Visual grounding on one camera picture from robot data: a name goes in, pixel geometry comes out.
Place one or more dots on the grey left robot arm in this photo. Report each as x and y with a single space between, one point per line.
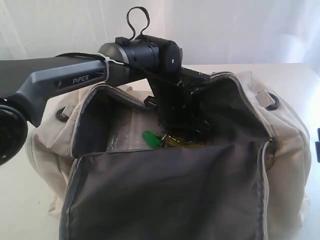
27 85

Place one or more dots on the white backdrop curtain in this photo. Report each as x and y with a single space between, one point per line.
208 31

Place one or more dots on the beige canvas duffel bag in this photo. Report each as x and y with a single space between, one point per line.
247 183

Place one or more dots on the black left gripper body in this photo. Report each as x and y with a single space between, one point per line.
175 102

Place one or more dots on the bunch of colourful key tags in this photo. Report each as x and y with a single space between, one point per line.
168 141

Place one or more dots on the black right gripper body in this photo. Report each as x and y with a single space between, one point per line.
317 146

